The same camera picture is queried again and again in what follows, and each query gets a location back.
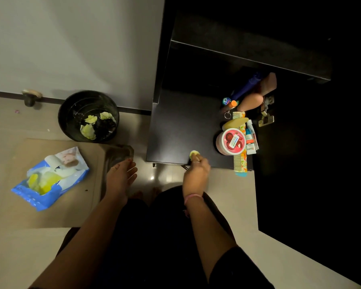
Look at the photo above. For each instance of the colourful patterned comb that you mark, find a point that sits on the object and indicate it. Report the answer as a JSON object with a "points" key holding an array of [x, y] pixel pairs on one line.
{"points": [[240, 164]]}

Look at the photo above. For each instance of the person's right fingers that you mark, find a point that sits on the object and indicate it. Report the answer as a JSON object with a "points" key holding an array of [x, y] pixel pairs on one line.
{"points": [[200, 163]]}

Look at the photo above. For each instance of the round jar with red label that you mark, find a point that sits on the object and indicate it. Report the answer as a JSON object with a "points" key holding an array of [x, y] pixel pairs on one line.
{"points": [[230, 142]]}

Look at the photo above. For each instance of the yellow oval soap case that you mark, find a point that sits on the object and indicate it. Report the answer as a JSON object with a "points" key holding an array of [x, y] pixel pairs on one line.
{"points": [[235, 123]]}

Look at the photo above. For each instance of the beige floor mat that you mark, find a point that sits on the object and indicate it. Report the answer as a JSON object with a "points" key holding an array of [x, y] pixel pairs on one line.
{"points": [[66, 204]]}

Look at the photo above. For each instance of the person's left middle finger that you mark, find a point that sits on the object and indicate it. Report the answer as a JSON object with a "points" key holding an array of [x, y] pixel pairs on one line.
{"points": [[127, 163]]}

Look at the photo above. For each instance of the black cabinet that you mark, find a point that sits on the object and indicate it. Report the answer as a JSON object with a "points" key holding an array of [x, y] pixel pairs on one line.
{"points": [[192, 117]]}

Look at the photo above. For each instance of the person's right forearm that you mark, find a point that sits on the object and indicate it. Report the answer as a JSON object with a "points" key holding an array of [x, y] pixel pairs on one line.
{"points": [[209, 234]]}

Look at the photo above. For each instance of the person's right hand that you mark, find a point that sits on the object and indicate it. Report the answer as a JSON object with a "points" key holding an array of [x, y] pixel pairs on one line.
{"points": [[195, 180]]}

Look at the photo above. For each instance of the person's left forearm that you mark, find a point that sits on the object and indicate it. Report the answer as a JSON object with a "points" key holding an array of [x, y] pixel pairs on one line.
{"points": [[87, 240]]}

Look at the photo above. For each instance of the white and blue tube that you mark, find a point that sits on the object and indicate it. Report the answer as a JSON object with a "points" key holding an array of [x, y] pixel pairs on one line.
{"points": [[251, 137]]}

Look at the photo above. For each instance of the blue and white wipes packet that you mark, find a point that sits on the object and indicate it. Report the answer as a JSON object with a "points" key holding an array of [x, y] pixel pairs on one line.
{"points": [[49, 179]]}

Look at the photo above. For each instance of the person's left hand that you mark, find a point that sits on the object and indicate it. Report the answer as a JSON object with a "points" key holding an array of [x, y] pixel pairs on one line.
{"points": [[118, 182]]}

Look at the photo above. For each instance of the black round trash bin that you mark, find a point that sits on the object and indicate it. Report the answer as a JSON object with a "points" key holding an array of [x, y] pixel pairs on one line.
{"points": [[75, 108]]}

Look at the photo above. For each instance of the person's black clothing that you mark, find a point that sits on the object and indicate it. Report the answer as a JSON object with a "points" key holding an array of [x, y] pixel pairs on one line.
{"points": [[156, 243]]}

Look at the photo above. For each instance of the small round green-blue tin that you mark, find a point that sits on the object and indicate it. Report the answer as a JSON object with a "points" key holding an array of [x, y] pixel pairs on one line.
{"points": [[226, 101]]}

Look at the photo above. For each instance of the pink wristband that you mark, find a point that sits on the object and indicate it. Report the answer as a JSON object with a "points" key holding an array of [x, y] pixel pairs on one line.
{"points": [[192, 197]]}

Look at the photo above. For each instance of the person's left thumb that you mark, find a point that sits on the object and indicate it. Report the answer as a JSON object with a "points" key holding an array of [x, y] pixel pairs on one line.
{"points": [[133, 179]]}

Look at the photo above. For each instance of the metal cabinet hinge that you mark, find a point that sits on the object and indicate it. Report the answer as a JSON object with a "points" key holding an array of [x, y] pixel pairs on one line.
{"points": [[266, 114]]}

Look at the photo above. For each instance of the small orange cap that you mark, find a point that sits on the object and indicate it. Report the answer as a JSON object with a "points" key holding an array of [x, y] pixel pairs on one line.
{"points": [[234, 103]]}

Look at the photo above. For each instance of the crumpled yellow-green wipe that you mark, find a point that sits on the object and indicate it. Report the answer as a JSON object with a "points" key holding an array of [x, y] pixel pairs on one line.
{"points": [[106, 115], [91, 119], [87, 132]]}

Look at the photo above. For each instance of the pinkish brown bottle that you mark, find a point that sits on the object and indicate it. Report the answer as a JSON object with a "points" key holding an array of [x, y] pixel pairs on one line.
{"points": [[268, 84]]}

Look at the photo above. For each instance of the yellow-green wipe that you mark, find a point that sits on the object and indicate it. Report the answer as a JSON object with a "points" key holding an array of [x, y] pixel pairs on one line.
{"points": [[194, 154], [91, 119], [87, 132], [106, 115]]}

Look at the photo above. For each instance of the metal door stopper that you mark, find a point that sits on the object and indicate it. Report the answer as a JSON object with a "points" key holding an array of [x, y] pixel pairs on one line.
{"points": [[30, 96]]}

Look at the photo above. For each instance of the tan rounded bottle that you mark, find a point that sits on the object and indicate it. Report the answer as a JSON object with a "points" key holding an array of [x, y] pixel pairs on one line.
{"points": [[251, 101]]}

